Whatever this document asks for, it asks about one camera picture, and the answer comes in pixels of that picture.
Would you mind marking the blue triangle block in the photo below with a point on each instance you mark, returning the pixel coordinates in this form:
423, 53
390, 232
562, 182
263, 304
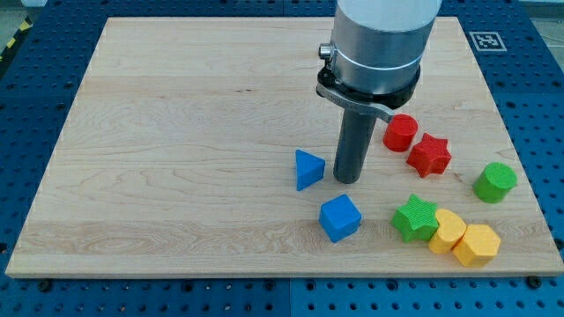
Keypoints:
309, 169

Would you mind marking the white fiducial marker tag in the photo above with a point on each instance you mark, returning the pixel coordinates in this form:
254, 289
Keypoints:
487, 41

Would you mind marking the red cylinder block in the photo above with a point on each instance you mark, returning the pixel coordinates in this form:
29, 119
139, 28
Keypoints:
400, 132

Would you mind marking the yellow black hazard tape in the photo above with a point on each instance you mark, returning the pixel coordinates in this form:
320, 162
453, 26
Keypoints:
16, 41

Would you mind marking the green cylinder block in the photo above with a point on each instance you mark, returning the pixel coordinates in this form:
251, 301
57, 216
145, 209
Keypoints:
495, 182

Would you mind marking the yellow hexagon block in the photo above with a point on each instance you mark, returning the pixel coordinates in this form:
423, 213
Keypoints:
478, 246

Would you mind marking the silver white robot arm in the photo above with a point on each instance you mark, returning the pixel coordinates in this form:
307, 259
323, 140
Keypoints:
371, 68

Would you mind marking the red star block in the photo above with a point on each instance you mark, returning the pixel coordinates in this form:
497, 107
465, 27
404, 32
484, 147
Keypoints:
430, 156

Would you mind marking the blue cube block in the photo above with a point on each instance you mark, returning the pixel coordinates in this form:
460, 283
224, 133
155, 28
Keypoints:
339, 217

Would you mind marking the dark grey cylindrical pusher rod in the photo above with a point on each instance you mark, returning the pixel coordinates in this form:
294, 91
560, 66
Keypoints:
355, 135

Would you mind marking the green star block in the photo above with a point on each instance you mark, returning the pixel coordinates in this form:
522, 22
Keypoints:
416, 219

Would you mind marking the yellow heart block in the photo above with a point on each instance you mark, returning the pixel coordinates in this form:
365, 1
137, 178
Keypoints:
450, 230

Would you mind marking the black silver tool flange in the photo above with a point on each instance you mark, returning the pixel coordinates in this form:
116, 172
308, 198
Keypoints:
382, 106

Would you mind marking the light wooden board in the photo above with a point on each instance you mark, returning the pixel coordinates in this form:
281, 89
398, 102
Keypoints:
176, 160

